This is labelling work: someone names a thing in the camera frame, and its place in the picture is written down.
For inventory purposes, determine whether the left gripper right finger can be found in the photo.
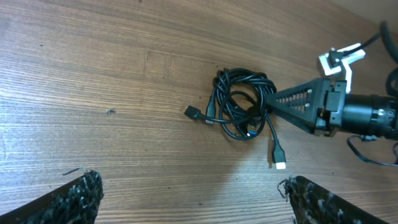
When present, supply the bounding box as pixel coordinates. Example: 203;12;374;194
277;175;385;224

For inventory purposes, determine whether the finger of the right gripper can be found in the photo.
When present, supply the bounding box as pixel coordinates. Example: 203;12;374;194
267;78;323;134

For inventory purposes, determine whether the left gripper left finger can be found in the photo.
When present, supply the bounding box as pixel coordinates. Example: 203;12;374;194
1;170;104;224

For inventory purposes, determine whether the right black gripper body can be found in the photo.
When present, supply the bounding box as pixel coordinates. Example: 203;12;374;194
315;80;347;137

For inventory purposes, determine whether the black USB cable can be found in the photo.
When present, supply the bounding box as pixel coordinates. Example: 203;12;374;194
183;90;265;141

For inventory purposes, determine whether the black HDMI cable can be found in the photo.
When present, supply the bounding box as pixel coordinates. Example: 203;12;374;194
205;67;287;170

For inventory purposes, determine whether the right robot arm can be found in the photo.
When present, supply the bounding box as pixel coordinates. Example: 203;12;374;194
267;21;397;139

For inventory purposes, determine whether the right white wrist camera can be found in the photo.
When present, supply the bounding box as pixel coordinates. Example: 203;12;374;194
318;43;366;94

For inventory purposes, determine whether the right camera black cable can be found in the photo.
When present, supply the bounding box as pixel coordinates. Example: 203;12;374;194
329;30;382;63

